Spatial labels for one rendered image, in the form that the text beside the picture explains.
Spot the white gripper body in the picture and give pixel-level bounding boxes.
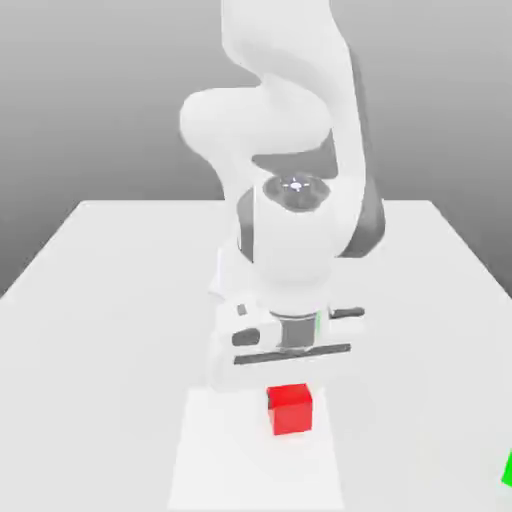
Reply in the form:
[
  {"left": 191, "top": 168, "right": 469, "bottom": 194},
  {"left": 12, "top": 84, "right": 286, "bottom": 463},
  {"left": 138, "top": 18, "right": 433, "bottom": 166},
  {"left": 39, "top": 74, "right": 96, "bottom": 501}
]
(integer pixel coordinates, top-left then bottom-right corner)
[{"left": 210, "top": 342, "right": 366, "bottom": 392}]

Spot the small red cube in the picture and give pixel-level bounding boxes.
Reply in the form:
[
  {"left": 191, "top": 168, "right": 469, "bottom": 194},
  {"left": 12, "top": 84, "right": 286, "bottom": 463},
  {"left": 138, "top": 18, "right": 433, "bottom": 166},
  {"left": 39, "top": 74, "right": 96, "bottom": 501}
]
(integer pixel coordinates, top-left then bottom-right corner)
[{"left": 266, "top": 383, "right": 314, "bottom": 437}]

